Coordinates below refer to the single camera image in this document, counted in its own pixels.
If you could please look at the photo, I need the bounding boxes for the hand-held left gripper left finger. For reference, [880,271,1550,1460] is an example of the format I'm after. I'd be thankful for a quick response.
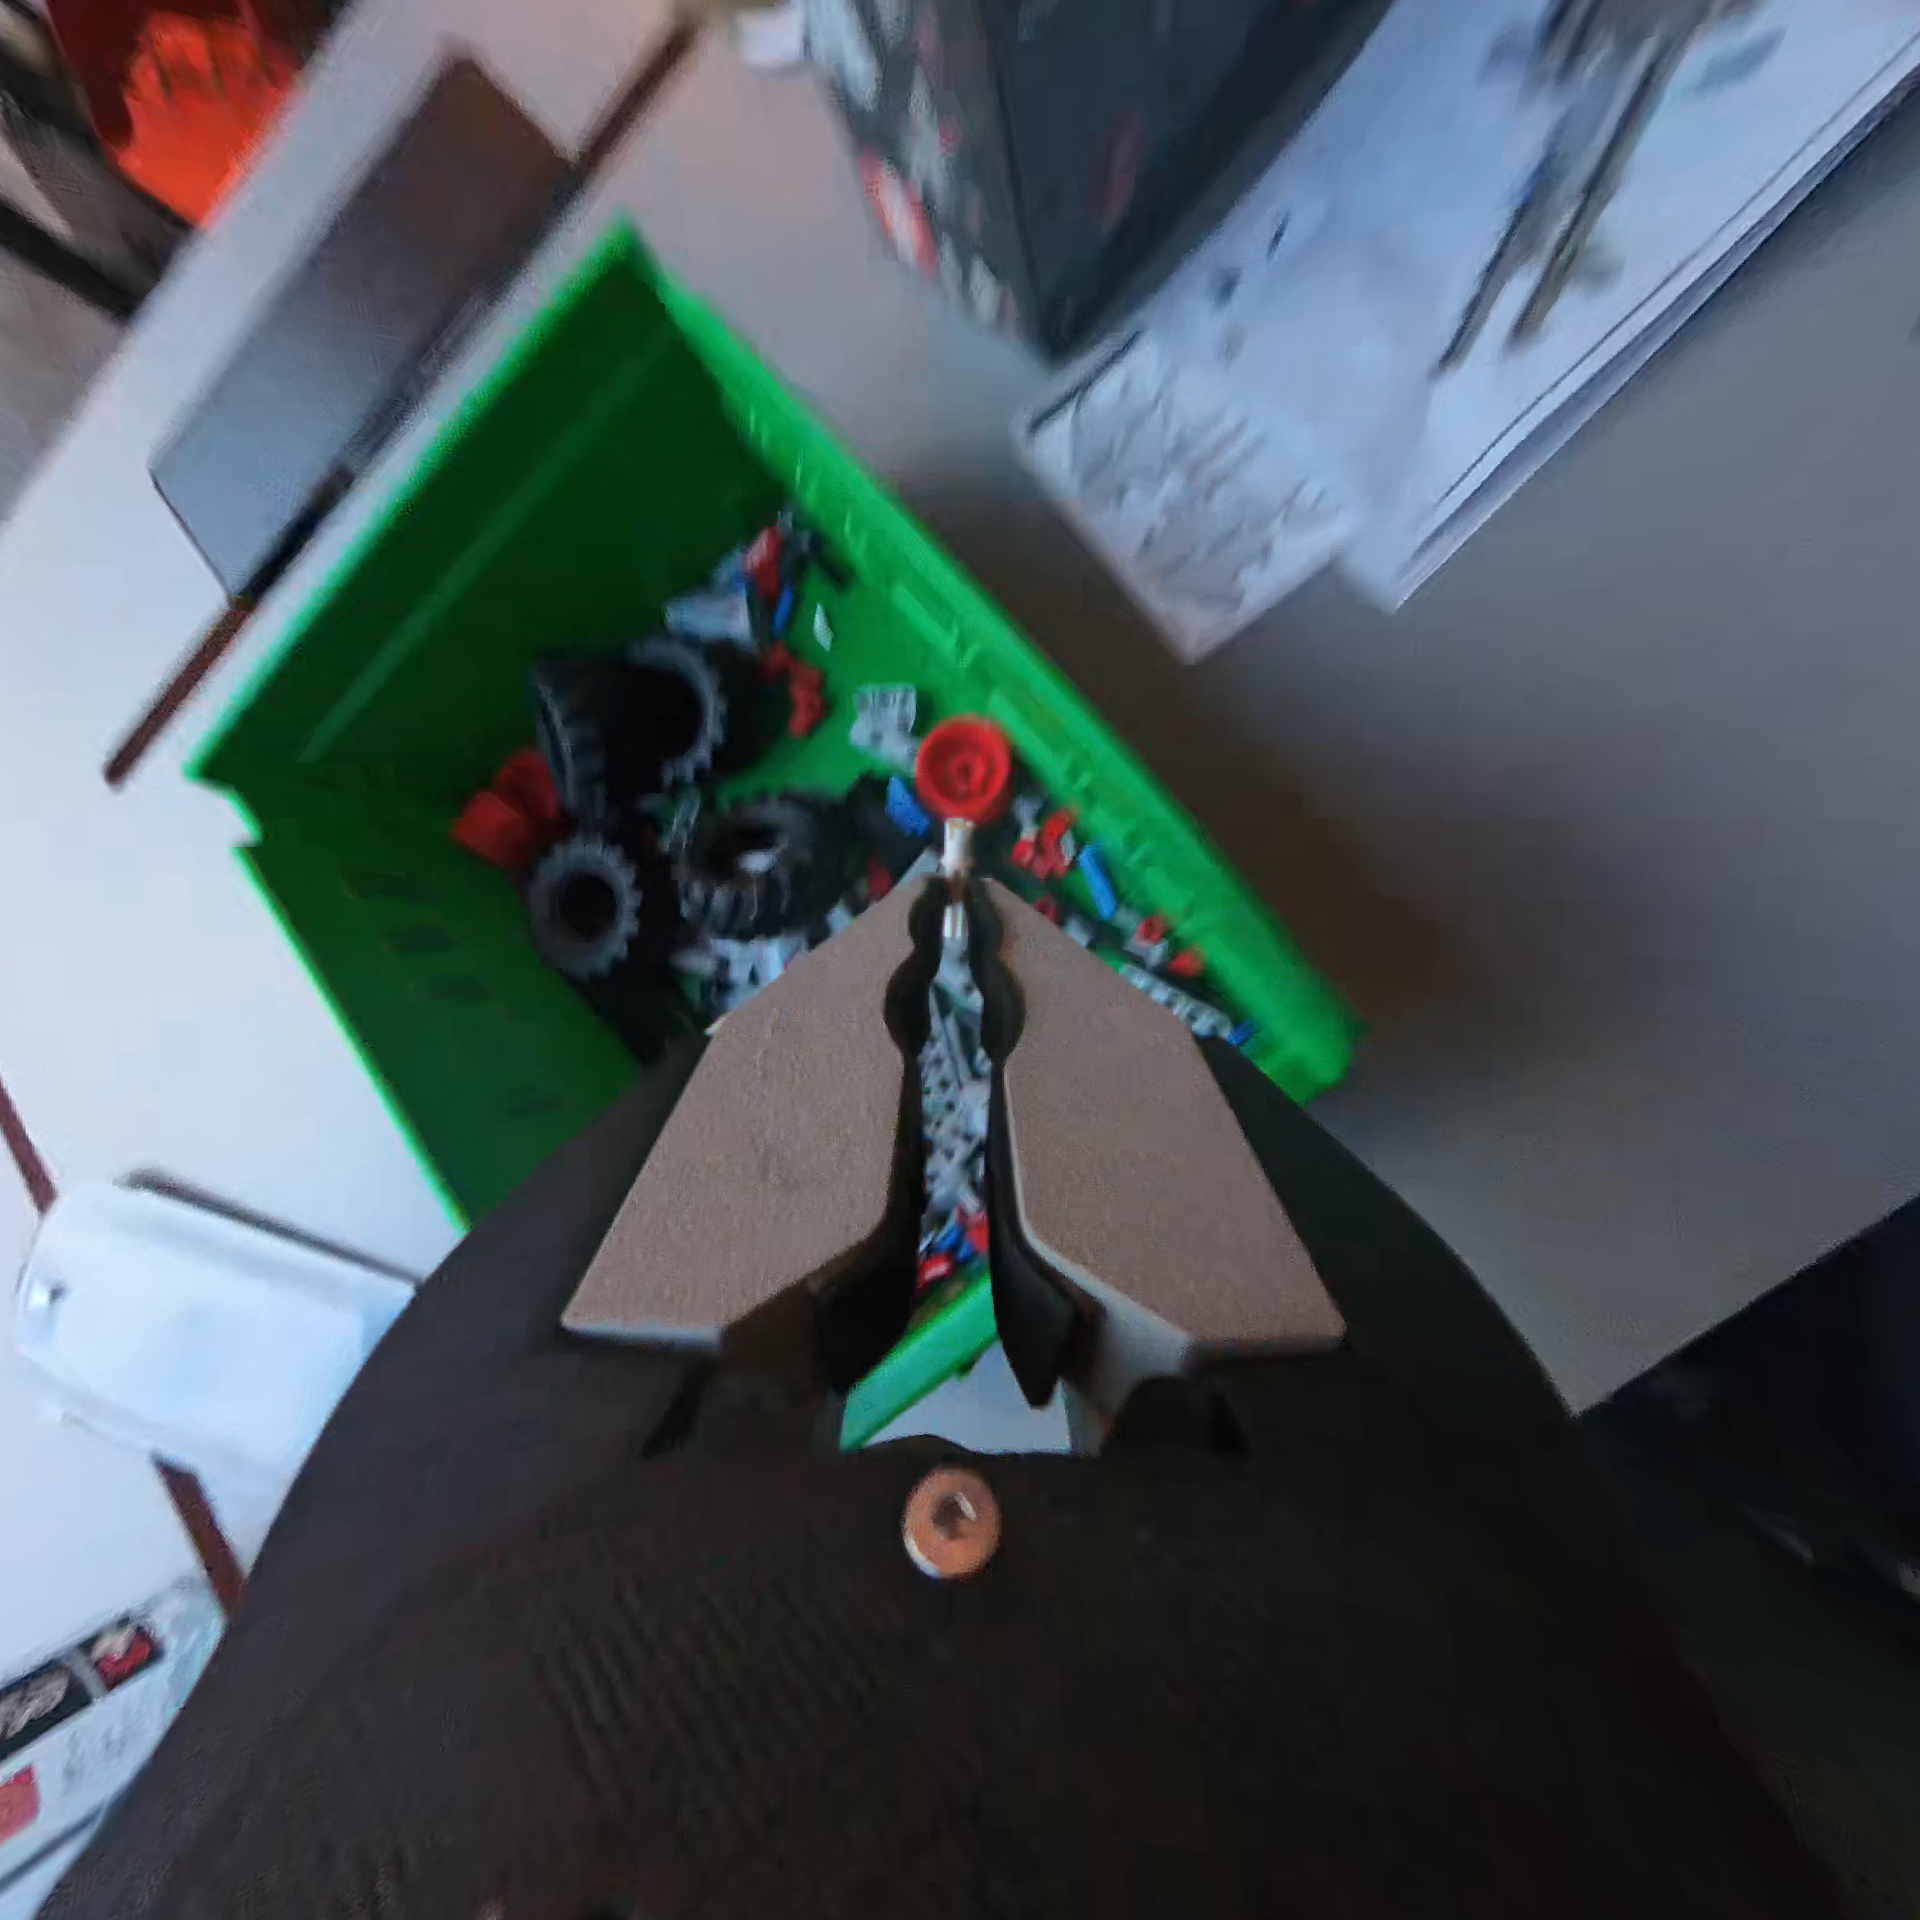
[561,880,950,1454]

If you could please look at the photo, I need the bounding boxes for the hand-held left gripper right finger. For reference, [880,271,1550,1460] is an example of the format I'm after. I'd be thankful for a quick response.
[959,886,1348,1458]

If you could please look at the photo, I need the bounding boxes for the pile of small lego pieces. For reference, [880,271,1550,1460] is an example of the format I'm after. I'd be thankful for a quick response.
[661,511,1249,1311]

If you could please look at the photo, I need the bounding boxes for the green plastic bin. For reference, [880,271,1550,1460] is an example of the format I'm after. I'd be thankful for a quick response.
[182,218,1363,1450]

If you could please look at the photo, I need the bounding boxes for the small black lego tire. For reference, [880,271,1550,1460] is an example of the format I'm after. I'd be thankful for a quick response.
[523,836,647,981]
[670,796,829,934]

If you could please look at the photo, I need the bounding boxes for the large red lego wheel hub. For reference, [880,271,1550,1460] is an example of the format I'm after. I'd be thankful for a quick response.
[912,714,1011,824]

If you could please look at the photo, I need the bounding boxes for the dark lego set box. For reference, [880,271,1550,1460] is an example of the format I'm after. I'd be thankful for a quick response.
[800,0,1399,366]

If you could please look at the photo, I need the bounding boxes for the clear plastic bag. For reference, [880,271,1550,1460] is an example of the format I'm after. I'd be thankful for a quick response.
[15,1176,419,1490]

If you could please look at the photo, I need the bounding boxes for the white printed sheet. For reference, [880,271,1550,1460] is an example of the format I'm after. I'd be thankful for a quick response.
[1017,322,1363,666]

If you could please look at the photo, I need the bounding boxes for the dark object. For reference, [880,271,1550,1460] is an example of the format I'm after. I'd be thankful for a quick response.
[1575,1197,1920,1920]

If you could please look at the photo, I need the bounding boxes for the white box with black label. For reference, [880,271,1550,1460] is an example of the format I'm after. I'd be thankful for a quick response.
[0,1576,231,1909]

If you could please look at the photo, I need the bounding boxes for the dark grey flat tablet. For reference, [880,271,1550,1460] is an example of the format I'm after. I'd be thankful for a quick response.
[147,53,582,596]

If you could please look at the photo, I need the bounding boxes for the white instruction booklet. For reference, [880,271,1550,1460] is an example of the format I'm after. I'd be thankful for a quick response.
[1332,0,1920,615]

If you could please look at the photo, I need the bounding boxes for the red orange object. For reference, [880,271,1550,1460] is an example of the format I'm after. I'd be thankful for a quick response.
[49,0,340,232]

